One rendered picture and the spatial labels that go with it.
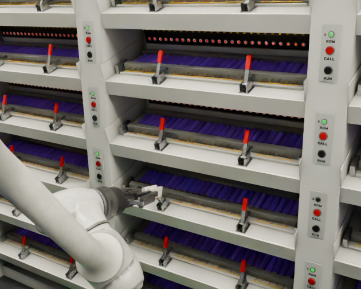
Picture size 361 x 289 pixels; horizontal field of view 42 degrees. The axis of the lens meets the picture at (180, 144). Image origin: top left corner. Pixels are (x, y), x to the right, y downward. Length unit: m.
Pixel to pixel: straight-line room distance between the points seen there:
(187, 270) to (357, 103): 0.73
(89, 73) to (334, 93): 0.73
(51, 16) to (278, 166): 0.82
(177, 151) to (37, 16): 0.62
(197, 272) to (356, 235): 0.50
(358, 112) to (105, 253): 0.62
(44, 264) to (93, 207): 0.92
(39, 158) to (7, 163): 1.07
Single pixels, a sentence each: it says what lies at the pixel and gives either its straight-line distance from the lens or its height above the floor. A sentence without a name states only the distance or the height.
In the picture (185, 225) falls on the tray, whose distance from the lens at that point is 1.39.
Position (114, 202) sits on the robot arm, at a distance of 1.17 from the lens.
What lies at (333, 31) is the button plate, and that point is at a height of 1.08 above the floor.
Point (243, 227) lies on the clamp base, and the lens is 1.29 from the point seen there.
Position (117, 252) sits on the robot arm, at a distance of 0.99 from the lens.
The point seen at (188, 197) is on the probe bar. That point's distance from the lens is 1.42.
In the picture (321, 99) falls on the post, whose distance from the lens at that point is 1.10.
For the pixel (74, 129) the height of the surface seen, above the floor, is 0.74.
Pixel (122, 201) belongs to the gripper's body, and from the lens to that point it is 1.20.
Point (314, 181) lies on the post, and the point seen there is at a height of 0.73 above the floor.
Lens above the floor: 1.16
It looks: 18 degrees down
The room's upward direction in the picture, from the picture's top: 1 degrees counter-clockwise
